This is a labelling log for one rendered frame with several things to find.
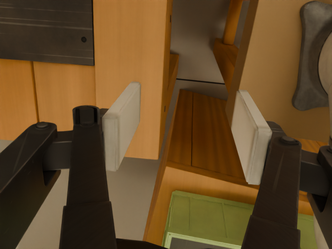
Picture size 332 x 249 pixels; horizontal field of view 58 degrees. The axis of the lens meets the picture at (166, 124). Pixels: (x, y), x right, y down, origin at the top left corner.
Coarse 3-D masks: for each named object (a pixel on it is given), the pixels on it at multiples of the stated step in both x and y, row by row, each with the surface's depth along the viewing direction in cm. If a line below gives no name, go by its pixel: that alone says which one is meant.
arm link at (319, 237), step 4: (328, 144) 43; (316, 220) 45; (316, 224) 45; (316, 228) 45; (316, 232) 45; (320, 232) 43; (316, 236) 45; (320, 236) 44; (316, 240) 45; (320, 240) 44; (324, 240) 43; (320, 244) 44; (324, 244) 43; (320, 248) 44; (324, 248) 43; (328, 248) 42
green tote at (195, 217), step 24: (168, 216) 78; (192, 216) 73; (216, 216) 74; (240, 216) 76; (312, 216) 81; (168, 240) 67; (192, 240) 66; (216, 240) 66; (240, 240) 68; (312, 240) 72
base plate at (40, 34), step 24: (0, 0) 57; (24, 0) 56; (48, 0) 56; (72, 0) 55; (0, 24) 58; (24, 24) 58; (48, 24) 57; (72, 24) 57; (0, 48) 60; (24, 48) 60; (48, 48) 59; (72, 48) 59
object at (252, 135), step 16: (240, 96) 19; (240, 112) 18; (256, 112) 16; (240, 128) 18; (256, 128) 14; (240, 144) 17; (256, 144) 14; (240, 160) 17; (256, 160) 14; (256, 176) 15
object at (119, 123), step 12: (132, 84) 20; (120, 96) 17; (132, 96) 18; (120, 108) 15; (132, 108) 18; (108, 120) 14; (120, 120) 15; (132, 120) 18; (108, 132) 14; (120, 132) 15; (132, 132) 19; (108, 144) 15; (120, 144) 15; (108, 156) 15; (120, 156) 16; (108, 168) 15
